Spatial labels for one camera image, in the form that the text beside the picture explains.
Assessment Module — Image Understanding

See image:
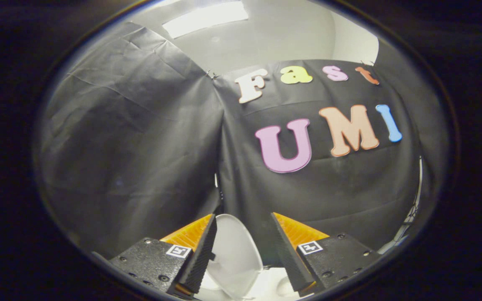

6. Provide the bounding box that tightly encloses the black tripod stand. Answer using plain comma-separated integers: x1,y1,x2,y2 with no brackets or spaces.
400,201,419,243

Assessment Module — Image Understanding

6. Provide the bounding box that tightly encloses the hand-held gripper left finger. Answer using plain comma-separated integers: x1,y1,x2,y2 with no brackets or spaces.
108,213,218,298

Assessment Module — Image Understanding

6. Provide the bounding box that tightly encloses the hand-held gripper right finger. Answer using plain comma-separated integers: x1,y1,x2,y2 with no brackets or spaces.
270,212,382,296

